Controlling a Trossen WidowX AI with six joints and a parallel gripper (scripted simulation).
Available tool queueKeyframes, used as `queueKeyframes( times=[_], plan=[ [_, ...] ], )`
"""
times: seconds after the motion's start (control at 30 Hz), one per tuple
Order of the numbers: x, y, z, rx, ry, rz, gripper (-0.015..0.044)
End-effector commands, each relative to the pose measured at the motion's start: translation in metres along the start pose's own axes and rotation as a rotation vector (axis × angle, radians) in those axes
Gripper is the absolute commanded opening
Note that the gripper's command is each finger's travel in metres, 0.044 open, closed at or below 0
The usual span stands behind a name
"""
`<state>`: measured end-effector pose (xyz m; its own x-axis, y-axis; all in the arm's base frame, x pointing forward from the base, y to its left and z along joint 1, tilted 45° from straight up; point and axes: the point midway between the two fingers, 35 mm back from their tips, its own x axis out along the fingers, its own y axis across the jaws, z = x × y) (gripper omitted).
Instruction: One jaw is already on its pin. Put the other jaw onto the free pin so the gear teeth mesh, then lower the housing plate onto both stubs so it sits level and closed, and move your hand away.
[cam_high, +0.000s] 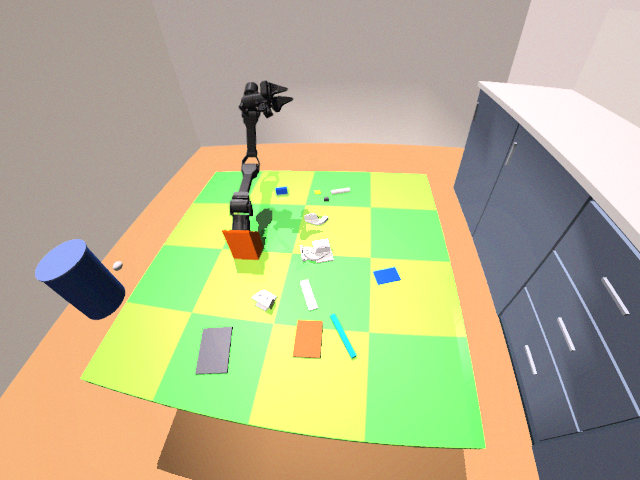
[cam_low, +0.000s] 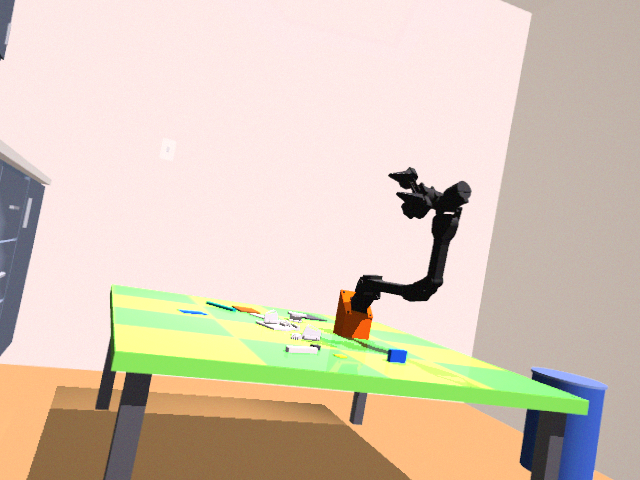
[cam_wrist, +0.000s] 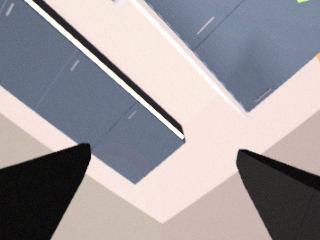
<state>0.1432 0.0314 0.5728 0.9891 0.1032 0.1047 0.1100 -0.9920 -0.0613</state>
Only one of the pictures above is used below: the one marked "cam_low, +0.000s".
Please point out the small blue block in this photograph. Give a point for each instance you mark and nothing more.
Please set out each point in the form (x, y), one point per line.
(396, 356)

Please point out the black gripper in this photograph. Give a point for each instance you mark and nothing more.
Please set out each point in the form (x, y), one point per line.
(422, 198)

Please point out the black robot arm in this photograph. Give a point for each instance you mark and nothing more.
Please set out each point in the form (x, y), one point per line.
(443, 228)

